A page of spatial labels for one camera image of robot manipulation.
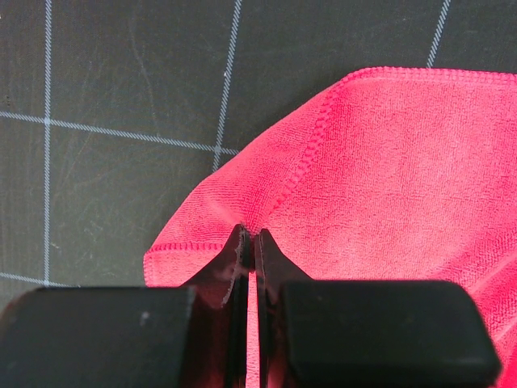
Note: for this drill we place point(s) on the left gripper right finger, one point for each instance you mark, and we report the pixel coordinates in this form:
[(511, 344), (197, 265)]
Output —
[(366, 333)]

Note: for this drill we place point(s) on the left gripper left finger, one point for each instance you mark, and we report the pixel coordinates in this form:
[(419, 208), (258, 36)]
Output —
[(193, 335)]

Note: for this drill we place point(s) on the pink towel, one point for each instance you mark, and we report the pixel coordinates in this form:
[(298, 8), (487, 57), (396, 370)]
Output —
[(390, 173)]

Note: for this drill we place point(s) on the black grid mat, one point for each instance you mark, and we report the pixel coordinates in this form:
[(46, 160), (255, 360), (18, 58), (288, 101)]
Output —
[(113, 111)]

